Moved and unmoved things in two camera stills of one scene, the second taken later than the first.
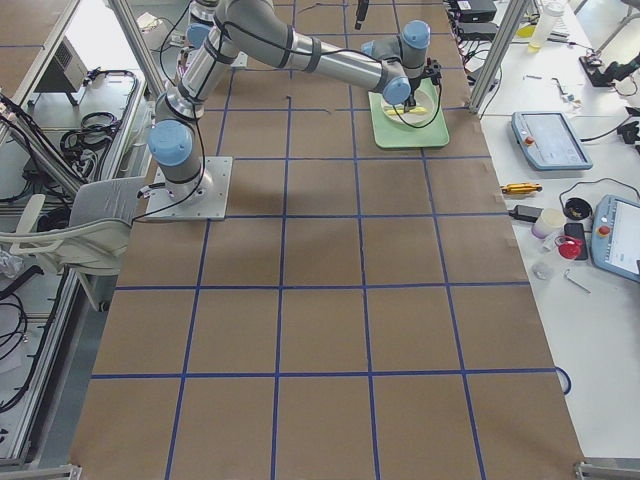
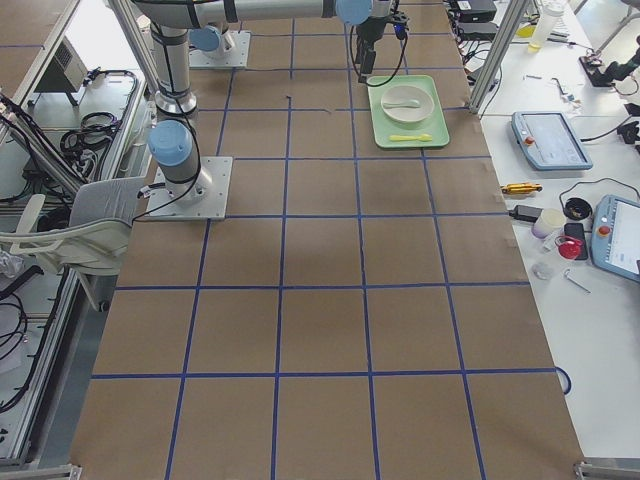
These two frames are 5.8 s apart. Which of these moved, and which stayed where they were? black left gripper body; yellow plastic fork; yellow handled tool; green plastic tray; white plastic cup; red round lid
Moved: black left gripper body; yellow plastic fork
Stayed: red round lid; white plastic cup; green plastic tray; yellow handled tool
